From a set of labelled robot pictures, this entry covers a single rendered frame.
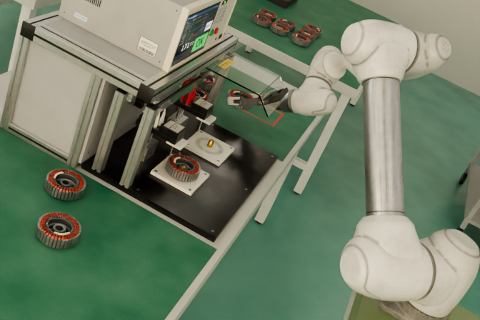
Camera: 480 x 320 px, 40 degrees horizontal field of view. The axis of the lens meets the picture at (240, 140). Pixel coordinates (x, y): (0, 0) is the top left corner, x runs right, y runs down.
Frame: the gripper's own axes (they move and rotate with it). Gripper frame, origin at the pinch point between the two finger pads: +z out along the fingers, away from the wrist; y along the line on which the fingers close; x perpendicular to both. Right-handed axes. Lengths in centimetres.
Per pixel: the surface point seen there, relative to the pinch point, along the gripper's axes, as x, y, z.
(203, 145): -12.4, -32.0, -6.6
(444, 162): -85, 282, 20
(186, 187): -20, -57, -20
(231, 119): -8.6, 0.5, 5.9
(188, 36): 27, -58, -26
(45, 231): -20, -109, -19
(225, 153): -15.8, -27.0, -12.4
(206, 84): 4.6, 6.4, 22.7
